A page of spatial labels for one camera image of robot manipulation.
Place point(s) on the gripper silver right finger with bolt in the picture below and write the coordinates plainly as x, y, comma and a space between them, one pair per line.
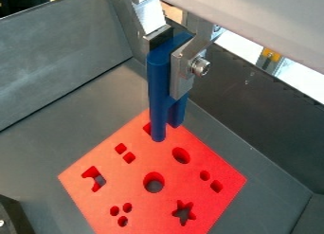
187, 59

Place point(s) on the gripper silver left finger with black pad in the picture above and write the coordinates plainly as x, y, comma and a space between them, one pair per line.
144, 25

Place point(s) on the blue square-circle peg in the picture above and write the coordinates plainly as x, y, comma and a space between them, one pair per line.
167, 111

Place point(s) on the black object at corner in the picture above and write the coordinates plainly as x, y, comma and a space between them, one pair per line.
13, 220

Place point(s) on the grey metal bin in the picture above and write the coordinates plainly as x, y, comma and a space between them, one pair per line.
72, 85

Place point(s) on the red flat shape-hole plate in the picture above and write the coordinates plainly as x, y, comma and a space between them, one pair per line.
136, 186

